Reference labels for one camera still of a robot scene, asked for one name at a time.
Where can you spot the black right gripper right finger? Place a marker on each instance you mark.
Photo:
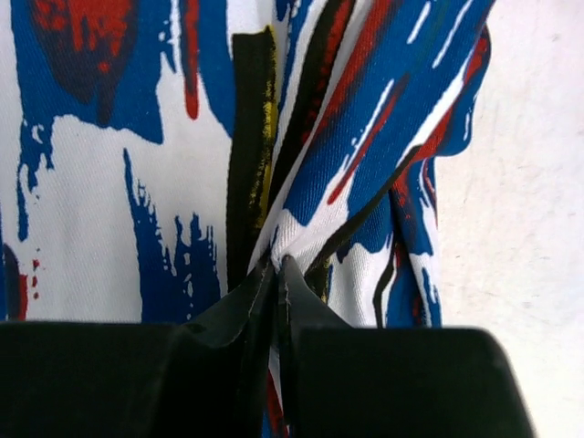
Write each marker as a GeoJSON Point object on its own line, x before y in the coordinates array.
{"type": "Point", "coordinates": [340, 381]}

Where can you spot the blue white patterned trousers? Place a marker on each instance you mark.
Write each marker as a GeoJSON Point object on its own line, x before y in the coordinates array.
{"type": "Point", "coordinates": [154, 152]}

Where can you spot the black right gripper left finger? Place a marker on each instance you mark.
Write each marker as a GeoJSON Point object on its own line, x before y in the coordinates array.
{"type": "Point", "coordinates": [206, 378]}

